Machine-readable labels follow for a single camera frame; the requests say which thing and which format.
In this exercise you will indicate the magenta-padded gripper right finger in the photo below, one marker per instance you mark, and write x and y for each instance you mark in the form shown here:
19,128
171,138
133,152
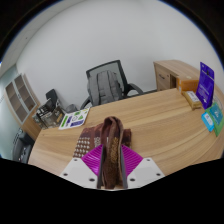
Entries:
143,171

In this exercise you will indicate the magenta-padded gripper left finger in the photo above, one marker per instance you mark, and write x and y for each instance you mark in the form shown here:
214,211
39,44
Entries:
81,171

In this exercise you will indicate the brown patterned towel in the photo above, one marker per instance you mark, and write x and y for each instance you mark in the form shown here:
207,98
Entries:
111,140

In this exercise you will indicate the black padded chair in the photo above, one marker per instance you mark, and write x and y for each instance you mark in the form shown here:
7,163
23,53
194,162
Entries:
23,146

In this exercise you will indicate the dark printed cardboard box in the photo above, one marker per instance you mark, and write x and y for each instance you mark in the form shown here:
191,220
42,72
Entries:
50,115

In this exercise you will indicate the blue packet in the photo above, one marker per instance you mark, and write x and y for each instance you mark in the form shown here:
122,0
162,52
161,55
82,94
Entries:
208,121

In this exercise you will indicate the grey backpack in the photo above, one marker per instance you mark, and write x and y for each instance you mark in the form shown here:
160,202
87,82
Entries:
105,88

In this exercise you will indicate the small yellow box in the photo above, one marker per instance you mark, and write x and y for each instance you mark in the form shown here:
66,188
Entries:
192,99

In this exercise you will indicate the green box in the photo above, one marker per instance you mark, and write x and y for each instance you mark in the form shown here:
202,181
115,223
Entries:
220,128

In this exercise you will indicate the wooden glass-door cabinet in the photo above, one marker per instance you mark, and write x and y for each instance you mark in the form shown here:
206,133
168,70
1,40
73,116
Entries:
21,103

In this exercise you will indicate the teal packet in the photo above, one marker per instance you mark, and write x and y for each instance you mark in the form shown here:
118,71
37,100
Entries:
216,113

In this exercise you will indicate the wooden drawer cabinet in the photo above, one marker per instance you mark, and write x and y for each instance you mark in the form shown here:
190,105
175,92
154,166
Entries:
166,75

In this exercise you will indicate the purple package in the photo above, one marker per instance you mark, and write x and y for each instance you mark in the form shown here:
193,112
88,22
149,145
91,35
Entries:
205,86

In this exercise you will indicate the black mesh office chair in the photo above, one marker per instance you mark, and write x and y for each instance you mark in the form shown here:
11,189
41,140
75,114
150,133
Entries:
116,68

